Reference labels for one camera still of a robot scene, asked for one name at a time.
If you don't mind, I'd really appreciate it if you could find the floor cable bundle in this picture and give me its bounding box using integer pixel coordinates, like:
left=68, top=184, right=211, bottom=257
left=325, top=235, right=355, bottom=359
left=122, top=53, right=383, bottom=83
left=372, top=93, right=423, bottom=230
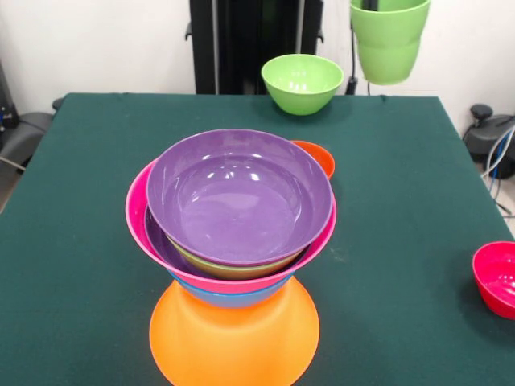
left=480, top=128, right=515, bottom=218

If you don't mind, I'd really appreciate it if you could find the small red-pink plastic bowl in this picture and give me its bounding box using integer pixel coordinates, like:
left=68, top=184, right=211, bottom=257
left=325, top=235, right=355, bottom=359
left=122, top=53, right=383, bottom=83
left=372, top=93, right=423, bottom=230
left=472, top=240, right=515, bottom=321

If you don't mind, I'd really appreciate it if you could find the blue plastic bowl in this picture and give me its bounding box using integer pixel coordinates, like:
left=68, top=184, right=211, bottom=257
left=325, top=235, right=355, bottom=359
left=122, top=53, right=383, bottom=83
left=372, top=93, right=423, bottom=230
left=168, top=269, right=299, bottom=310

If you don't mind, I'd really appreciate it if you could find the large orange plastic bowl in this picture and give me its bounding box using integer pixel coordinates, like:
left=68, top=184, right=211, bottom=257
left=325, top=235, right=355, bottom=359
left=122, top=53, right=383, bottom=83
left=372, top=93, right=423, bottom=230
left=148, top=276, right=322, bottom=386

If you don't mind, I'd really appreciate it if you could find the black pedestal column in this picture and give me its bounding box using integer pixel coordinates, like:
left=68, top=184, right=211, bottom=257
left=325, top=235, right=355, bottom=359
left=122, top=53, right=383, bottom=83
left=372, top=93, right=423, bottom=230
left=185, top=0, right=325, bottom=96

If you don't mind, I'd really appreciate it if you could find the purple plastic bowl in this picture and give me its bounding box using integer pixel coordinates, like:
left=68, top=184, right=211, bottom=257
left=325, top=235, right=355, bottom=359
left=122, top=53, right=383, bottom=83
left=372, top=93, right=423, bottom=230
left=146, top=128, right=334, bottom=268
left=144, top=207, right=210, bottom=278

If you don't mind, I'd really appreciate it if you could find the green plastic bowl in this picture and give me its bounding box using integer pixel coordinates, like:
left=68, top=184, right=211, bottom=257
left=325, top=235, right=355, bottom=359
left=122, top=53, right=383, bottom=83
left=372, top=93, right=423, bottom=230
left=166, top=236, right=311, bottom=281
left=260, top=54, right=345, bottom=117

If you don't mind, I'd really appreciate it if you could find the dark green tablecloth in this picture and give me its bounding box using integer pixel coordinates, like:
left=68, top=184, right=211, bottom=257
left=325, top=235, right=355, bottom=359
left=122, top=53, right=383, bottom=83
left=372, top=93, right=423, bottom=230
left=0, top=92, right=515, bottom=386

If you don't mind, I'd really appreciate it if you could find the green plastic cup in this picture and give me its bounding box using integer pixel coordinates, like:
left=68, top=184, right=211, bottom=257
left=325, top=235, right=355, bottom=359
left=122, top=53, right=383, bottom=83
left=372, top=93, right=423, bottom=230
left=348, top=0, right=432, bottom=86

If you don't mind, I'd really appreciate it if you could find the black hanging cable with plug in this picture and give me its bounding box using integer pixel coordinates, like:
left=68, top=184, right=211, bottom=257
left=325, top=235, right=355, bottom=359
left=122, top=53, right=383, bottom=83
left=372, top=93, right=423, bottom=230
left=345, top=22, right=373, bottom=97

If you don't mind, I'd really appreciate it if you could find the small orange-red plastic bowl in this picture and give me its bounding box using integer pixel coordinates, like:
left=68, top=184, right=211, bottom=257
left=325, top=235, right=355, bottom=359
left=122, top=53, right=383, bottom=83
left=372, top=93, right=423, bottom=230
left=290, top=140, right=336, bottom=180

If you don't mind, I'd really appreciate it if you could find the large pink plastic bowl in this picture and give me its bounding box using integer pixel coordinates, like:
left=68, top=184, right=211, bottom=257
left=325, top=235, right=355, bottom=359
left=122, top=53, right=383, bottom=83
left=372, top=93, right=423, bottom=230
left=125, top=158, right=338, bottom=294

